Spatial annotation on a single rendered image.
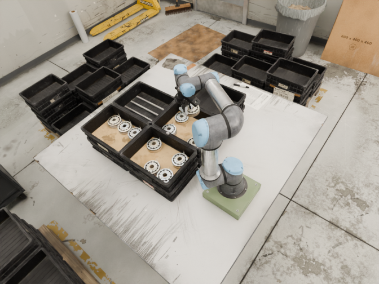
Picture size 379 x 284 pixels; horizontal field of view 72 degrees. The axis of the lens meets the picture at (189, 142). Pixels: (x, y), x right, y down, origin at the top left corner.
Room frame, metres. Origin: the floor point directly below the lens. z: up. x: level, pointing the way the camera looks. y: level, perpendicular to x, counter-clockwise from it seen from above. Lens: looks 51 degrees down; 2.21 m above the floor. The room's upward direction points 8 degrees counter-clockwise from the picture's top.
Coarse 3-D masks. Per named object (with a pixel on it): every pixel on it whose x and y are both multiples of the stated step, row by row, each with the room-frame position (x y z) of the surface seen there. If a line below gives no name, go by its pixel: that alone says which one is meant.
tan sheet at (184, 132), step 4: (172, 120) 1.33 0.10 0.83; (192, 120) 1.30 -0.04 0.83; (196, 120) 1.29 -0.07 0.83; (176, 124) 1.28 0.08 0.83; (188, 124) 1.27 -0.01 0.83; (180, 128) 1.23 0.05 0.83; (184, 128) 1.23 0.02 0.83; (188, 128) 1.22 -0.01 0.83; (180, 132) 1.20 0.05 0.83; (184, 132) 1.19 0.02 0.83; (188, 132) 1.19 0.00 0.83; (180, 136) 1.16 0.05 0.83; (184, 136) 1.16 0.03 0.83; (188, 136) 1.15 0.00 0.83; (192, 136) 1.15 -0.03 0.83; (184, 140) 1.12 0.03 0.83
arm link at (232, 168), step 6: (222, 162) 0.81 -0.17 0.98; (228, 162) 0.79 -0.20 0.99; (234, 162) 0.79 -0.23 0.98; (240, 162) 0.79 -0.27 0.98; (222, 168) 0.77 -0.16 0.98; (228, 168) 0.75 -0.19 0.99; (234, 168) 0.75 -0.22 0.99; (240, 168) 0.75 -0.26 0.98; (228, 174) 0.73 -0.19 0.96; (234, 174) 0.73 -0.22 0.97; (240, 174) 0.73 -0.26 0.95; (228, 180) 0.72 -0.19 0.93; (234, 180) 0.72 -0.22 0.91; (240, 180) 0.74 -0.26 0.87
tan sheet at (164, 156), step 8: (144, 152) 1.07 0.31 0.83; (160, 152) 1.05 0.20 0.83; (168, 152) 1.04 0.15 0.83; (176, 152) 1.03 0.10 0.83; (136, 160) 1.01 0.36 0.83; (144, 160) 1.00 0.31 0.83; (152, 160) 0.99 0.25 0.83; (160, 160) 0.99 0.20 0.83; (168, 160) 0.98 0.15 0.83; (176, 168) 0.90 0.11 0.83
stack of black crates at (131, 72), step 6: (126, 60) 2.71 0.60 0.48; (132, 60) 2.75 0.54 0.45; (138, 60) 2.70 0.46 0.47; (120, 66) 2.62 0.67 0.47; (126, 66) 2.68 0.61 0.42; (132, 66) 2.73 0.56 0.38; (138, 66) 2.71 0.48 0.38; (144, 66) 2.64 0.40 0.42; (120, 72) 2.61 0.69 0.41; (126, 72) 2.63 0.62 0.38; (132, 72) 2.62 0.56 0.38; (138, 72) 2.45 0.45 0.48; (144, 72) 2.51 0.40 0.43; (126, 78) 2.51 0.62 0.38; (132, 78) 2.37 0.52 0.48; (126, 84) 2.32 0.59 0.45
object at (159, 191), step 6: (192, 168) 0.90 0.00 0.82; (198, 168) 0.95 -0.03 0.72; (132, 174) 0.98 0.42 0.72; (138, 174) 0.91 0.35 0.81; (192, 174) 0.90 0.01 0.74; (144, 180) 0.89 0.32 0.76; (186, 180) 0.85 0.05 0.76; (156, 186) 0.80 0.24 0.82; (180, 186) 0.81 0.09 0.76; (162, 192) 0.78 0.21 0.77; (174, 192) 0.77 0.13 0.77; (168, 198) 0.76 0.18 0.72; (174, 198) 0.76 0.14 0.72
